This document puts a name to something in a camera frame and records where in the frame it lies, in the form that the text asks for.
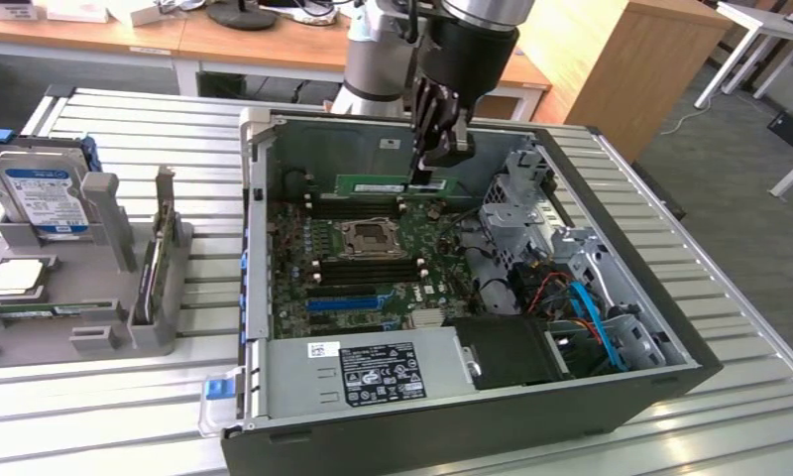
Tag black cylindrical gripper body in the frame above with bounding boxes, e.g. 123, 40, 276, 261
413, 17, 521, 100

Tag green RAM stick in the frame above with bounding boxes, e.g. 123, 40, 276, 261
0, 303, 117, 319
335, 174, 451, 198

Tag black RAM slot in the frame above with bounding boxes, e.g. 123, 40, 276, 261
308, 212, 408, 220
315, 277, 428, 286
315, 271, 427, 280
313, 265, 425, 274
308, 206, 405, 214
307, 201, 404, 209
313, 259, 424, 268
307, 195, 403, 203

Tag silver metal drive cage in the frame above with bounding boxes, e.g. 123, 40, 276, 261
477, 147, 561, 242

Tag green motherboard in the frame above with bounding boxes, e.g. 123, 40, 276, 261
267, 195, 488, 341

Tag metal CPU socket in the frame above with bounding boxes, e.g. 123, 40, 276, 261
332, 217, 411, 262

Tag wooden cabinet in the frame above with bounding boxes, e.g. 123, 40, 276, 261
520, 0, 735, 166

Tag black expansion slot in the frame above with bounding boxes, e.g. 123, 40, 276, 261
305, 285, 379, 299

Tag silver chipset heatsink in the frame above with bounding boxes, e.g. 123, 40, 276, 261
405, 309, 448, 329

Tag black monitor stand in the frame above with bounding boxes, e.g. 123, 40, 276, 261
207, 0, 277, 30

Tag blue expansion slot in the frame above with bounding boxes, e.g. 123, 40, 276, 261
305, 296, 384, 314

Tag black fan shroud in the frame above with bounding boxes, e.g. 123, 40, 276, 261
451, 316, 575, 391

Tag white metal table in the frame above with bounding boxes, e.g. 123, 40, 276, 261
693, 0, 793, 109

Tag silver metal disk bay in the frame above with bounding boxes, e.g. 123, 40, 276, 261
549, 225, 677, 372

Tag graphics card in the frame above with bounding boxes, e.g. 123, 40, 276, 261
133, 166, 185, 327

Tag grey power supply unit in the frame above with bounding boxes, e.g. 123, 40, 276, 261
261, 326, 485, 418

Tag grey parts rack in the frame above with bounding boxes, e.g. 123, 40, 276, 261
0, 171, 197, 369

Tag white cardboard box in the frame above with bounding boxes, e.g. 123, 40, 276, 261
0, 0, 49, 22
45, 0, 119, 22

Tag black open PC case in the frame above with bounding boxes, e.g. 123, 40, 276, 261
221, 107, 725, 476

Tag hard disk, blue rails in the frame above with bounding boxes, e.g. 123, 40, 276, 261
0, 127, 101, 175

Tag clear case latch, blue tab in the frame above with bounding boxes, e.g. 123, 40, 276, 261
197, 366, 247, 438

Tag hard disk, blue label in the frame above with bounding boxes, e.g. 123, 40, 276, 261
0, 151, 95, 235

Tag silver CPU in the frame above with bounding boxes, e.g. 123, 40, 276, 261
0, 259, 49, 295

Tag red and black wire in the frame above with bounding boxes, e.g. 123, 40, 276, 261
520, 267, 597, 328

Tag wooden desk, white frame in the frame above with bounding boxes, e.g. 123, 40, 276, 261
0, 0, 552, 123

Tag white floor cable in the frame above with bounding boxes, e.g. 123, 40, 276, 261
660, 92, 711, 136

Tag blue SATA wire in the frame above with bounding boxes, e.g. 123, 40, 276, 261
567, 280, 631, 374

